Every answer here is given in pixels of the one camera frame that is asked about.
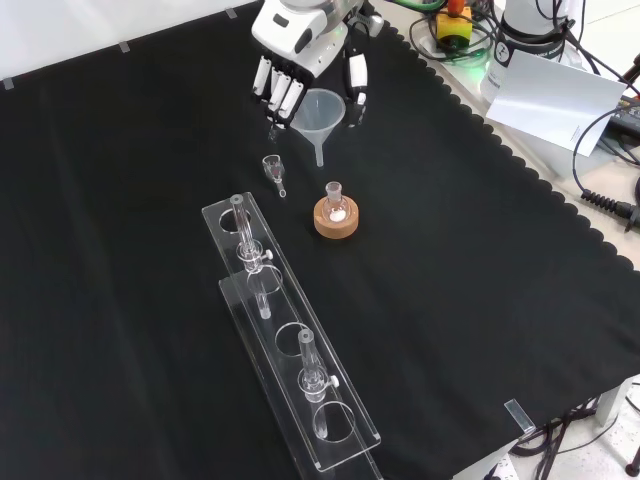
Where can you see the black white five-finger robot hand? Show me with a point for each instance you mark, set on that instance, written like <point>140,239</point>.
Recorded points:
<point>290,35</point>

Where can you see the translucent plastic funnel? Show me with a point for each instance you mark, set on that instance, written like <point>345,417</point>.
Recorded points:
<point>320,112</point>

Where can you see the small glass weighing funnel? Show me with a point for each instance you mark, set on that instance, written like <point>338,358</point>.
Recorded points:
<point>273,165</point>

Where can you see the clear acrylic funnel stand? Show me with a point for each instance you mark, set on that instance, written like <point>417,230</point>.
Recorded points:
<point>295,320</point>

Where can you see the grey tape piece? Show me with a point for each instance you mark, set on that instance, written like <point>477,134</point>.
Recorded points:
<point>124,47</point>
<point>230,13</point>
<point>8,83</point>

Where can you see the yellow stop button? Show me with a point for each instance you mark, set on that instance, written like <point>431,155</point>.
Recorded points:
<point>454,31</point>

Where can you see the small round-bottom glass flask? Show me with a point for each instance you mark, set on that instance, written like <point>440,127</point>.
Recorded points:
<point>334,205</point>

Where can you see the pale board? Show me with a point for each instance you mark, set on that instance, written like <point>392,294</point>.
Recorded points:
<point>550,105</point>

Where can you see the black cloth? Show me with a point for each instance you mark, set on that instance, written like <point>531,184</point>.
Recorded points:
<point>450,260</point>

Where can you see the black box device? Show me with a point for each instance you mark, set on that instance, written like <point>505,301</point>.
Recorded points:
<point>629,116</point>

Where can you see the clear tape strip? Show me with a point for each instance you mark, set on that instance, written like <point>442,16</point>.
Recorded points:
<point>518,416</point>

